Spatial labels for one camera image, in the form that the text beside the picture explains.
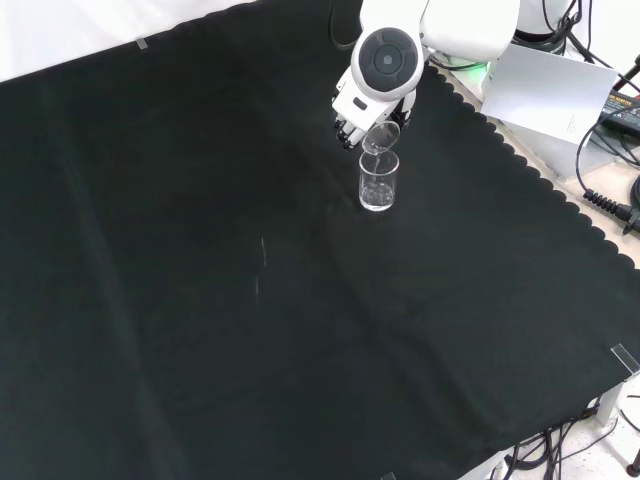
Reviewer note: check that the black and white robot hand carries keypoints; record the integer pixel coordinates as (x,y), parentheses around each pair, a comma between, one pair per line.
(357,112)

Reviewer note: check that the clear glass beaker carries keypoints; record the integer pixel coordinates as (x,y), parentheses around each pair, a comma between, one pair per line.
(378,196)
(382,137)

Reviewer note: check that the black bench cloth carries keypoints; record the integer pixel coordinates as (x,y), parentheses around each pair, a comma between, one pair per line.
(200,250)

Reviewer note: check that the clear tape strip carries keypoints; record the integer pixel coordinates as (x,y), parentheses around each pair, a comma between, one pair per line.
(142,44)
(625,357)

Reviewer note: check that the pale grey box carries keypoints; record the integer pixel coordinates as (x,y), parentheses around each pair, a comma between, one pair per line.
(590,160)

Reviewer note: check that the black power adapter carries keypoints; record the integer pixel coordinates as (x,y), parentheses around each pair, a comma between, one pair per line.
(622,110)

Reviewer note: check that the white bench bracket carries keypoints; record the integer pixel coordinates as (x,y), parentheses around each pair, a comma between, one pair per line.
(622,400)

